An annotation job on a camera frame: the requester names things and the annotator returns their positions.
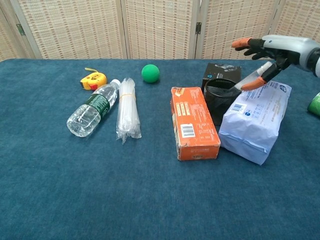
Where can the black product box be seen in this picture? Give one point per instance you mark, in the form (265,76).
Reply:
(222,70)

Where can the clear plastic tube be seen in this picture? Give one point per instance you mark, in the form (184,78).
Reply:
(252,75)

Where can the orange cardboard box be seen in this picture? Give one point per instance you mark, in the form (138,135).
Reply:
(195,125)

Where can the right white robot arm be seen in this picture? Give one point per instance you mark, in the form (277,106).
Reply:
(316,60)

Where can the black cup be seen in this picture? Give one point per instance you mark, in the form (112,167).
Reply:
(220,105)

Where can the woven folding screen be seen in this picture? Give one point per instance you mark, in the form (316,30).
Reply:
(75,27)

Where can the green ball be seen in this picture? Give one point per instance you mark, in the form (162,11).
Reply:
(150,73)

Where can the green chips can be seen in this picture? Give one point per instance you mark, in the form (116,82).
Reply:
(315,103)

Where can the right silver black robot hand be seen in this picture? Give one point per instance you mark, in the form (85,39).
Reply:
(292,50)

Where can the white blue tissue pack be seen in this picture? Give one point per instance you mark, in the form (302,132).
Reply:
(255,125)

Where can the clear plastic water bottle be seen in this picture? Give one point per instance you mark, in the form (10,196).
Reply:
(90,112)

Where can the yellow tape measure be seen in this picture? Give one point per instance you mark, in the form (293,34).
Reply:
(93,80)

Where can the black screen hinge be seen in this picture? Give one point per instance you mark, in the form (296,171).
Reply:
(199,28)
(20,29)

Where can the blue table cloth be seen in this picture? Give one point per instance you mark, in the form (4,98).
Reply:
(100,187)

